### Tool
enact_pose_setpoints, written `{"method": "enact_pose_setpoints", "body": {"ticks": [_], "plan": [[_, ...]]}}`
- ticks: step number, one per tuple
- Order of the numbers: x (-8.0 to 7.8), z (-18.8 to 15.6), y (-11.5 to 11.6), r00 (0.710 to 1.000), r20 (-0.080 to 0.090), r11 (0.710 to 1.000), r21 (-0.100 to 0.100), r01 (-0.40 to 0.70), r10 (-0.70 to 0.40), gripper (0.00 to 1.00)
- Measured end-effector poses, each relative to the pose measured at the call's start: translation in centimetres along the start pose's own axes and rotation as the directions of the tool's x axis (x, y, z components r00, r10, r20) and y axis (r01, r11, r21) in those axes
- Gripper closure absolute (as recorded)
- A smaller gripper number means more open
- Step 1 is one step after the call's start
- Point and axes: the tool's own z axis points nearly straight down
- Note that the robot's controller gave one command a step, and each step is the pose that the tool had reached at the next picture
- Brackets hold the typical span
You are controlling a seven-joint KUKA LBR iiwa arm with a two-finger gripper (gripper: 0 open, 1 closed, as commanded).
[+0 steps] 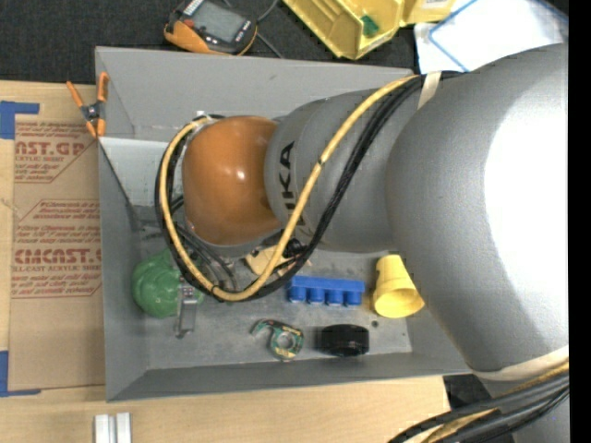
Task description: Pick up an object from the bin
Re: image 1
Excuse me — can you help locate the grey metal bin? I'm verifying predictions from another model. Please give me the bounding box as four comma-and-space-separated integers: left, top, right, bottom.
94, 46, 473, 403

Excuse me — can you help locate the green tape dispenser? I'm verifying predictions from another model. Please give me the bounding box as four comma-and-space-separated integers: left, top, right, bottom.
249, 318, 305, 362

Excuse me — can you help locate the brown cardboard board red print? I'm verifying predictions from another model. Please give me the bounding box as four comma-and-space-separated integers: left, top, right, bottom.
0, 79, 108, 397

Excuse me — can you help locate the pale grey metal gripper finger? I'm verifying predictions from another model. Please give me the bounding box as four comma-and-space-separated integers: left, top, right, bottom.
175, 284, 199, 340

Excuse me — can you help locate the black tape roll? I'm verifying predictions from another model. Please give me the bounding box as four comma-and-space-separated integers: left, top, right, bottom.
315, 323, 371, 358

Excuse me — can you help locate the blue toy block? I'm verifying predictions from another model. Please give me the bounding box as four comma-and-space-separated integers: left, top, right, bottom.
284, 274, 367, 308

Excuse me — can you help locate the yellow plastic cup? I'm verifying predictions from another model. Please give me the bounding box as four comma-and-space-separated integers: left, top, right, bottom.
368, 254, 426, 319

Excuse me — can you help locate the black cylinder on white bracket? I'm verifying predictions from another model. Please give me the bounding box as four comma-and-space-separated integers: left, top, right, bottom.
243, 237, 307, 277

